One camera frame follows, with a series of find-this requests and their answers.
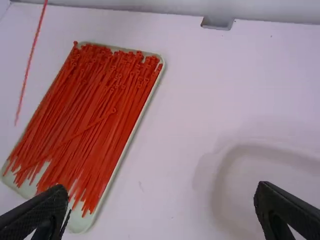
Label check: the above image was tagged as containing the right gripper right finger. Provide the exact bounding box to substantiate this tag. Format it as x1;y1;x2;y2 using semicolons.
253;181;320;240

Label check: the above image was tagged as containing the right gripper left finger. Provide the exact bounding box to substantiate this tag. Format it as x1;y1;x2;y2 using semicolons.
0;184;72;240

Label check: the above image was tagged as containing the orange cable tie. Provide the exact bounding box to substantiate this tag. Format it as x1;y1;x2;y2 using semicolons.
14;0;49;127

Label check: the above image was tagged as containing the pale tray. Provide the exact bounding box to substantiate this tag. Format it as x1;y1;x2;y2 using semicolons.
1;40;168;235

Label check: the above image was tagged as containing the row of orange cable ties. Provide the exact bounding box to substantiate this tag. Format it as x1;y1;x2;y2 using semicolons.
6;41;163;216

